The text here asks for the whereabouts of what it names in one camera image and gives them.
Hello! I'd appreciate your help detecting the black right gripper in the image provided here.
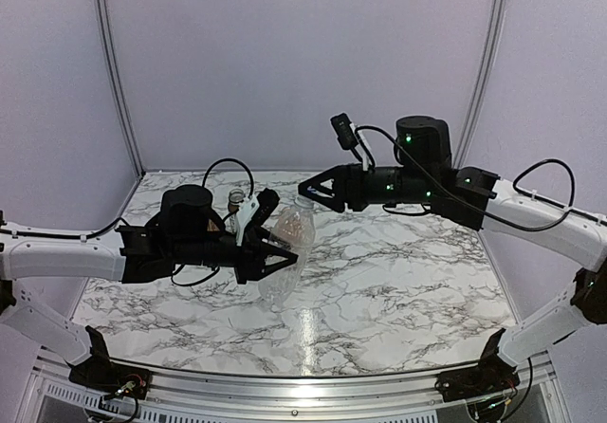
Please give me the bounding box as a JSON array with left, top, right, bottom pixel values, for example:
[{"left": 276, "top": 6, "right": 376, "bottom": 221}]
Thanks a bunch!
[{"left": 298, "top": 162, "right": 437, "bottom": 213}]

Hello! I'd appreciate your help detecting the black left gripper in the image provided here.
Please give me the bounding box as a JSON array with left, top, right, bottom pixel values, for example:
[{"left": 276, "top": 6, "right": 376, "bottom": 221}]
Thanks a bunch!
[{"left": 172, "top": 230, "right": 299, "bottom": 285}]

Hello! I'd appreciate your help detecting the clear water bottle blue cap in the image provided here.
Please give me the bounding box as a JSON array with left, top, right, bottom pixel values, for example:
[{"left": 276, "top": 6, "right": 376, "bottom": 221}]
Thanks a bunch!
[{"left": 258, "top": 194, "right": 317, "bottom": 308}]

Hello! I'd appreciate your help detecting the tea bottle red label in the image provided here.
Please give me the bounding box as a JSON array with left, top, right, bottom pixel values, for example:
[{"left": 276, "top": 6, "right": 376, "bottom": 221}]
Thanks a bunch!
[{"left": 207, "top": 219, "right": 225, "bottom": 232}]

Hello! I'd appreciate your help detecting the coffee bottle white label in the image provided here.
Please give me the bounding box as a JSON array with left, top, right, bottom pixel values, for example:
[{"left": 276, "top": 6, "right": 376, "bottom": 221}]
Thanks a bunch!
[{"left": 228, "top": 188, "right": 247, "bottom": 214}]

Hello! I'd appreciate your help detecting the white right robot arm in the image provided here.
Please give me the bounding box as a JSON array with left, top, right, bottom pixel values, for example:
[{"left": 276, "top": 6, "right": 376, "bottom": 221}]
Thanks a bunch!
[{"left": 298, "top": 116, "right": 606, "bottom": 393}]

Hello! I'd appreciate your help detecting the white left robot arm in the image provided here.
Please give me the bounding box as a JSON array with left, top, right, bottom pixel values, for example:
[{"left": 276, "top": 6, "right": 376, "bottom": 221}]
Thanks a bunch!
[{"left": 1, "top": 184, "right": 298, "bottom": 390}]

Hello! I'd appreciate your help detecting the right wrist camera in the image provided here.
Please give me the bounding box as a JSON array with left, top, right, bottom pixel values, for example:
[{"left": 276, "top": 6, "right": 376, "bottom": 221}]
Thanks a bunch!
[{"left": 330, "top": 113, "right": 376, "bottom": 171}]

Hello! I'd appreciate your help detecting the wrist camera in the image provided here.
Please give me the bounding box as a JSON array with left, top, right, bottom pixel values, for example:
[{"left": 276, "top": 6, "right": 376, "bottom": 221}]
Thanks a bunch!
[
  {"left": 330, "top": 113, "right": 376, "bottom": 171},
  {"left": 234, "top": 188, "right": 280, "bottom": 247}
]

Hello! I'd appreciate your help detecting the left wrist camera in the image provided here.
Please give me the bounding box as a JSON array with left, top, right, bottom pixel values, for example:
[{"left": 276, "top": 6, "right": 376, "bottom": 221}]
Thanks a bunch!
[{"left": 234, "top": 188, "right": 280, "bottom": 247}]

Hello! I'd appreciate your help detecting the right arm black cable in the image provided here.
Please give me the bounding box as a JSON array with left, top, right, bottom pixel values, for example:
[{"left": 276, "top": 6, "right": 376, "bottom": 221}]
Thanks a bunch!
[{"left": 355, "top": 124, "right": 607, "bottom": 232}]

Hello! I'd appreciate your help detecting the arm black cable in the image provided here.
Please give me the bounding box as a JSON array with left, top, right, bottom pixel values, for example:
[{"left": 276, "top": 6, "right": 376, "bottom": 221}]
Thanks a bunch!
[
  {"left": 355, "top": 124, "right": 607, "bottom": 232},
  {"left": 170, "top": 157, "right": 255, "bottom": 286}
]

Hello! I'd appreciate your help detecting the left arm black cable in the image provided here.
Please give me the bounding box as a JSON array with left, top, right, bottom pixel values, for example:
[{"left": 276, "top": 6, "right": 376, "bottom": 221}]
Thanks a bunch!
[{"left": 170, "top": 157, "right": 255, "bottom": 286}]

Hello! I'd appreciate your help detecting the aluminium table front rail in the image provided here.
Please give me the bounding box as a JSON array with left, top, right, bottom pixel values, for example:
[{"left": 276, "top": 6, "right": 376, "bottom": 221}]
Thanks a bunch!
[{"left": 16, "top": 349, "right": 570, "bottom": 422}]

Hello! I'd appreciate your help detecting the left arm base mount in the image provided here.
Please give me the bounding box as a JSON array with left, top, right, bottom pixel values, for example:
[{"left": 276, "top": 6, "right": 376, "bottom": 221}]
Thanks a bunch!
[{"left": 66, "top": 326, "right": 151, "bottom": 399}]

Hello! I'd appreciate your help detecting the right aluminium frame post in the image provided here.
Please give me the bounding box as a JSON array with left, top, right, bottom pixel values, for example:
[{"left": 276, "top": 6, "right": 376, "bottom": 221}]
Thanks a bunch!
[{"left": 453, "top": 0, "right": 507, "bottom": 167}]

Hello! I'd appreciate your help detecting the aluminium frame post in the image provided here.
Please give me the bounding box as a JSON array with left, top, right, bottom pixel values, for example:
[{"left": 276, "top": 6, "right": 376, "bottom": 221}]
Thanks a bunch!
[
  {"left": 453, "top": 0, "right": 507, "bottom": 167},
  {"left": 94, "top": 0, "right": 145, "bottom": 178}
]

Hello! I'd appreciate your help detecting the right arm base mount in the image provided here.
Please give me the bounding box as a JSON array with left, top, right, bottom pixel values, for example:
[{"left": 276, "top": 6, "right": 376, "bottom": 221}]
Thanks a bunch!
[{"left": 434, "top": 328, "right": 520, "bottom": 402}]

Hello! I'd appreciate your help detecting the left aluminium frame post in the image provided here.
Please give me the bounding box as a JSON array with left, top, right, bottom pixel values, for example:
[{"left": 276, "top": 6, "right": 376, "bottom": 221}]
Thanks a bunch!
[{"left": 94, "top": 0, "right": 145, "bottom": 178}]

